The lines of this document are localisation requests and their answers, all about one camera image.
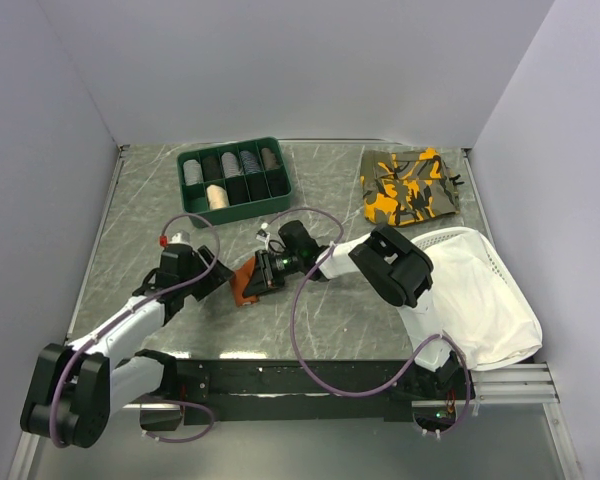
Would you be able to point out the dark grey rolled sock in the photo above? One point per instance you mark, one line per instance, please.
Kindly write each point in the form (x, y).
(211, 168)

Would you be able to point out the brown rolled sock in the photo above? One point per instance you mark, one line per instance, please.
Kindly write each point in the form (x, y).
(269, 159)

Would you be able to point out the beige rolled underwear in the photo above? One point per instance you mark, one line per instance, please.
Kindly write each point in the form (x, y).
(217, 197)

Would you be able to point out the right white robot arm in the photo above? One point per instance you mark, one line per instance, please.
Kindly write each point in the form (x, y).
(398, 271)

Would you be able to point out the white laundry basket with cloth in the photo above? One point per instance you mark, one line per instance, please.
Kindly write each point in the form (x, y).
(475, 301)

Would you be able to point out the aluminium rail frame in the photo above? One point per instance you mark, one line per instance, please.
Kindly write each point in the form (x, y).
(516, 384)

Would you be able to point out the blue striped rolled sock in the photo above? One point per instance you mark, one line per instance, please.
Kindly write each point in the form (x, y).
(250, 162)

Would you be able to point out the white grey rolled sock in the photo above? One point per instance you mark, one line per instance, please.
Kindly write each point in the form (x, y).
(230, 165)

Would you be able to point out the camouflage orange shorts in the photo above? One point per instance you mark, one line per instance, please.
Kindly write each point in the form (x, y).
(407, 187)

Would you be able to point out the grey striped rolled sock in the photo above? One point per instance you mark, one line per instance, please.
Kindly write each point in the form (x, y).
(192, 172)

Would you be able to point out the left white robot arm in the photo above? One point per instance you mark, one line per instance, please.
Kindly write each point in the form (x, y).
(76, 387)

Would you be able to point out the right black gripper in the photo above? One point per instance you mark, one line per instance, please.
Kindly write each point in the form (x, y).
(264, 277)

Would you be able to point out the green divided organizer tray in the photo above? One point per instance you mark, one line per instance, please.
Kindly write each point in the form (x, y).
(250, 196)

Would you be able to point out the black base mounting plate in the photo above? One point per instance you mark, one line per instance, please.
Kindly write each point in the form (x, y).
(232, 390)

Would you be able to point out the orange underwear beige waistband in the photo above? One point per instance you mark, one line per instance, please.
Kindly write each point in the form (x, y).
(239, 282)

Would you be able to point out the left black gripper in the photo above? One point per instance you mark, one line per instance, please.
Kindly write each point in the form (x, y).
(213, 279)

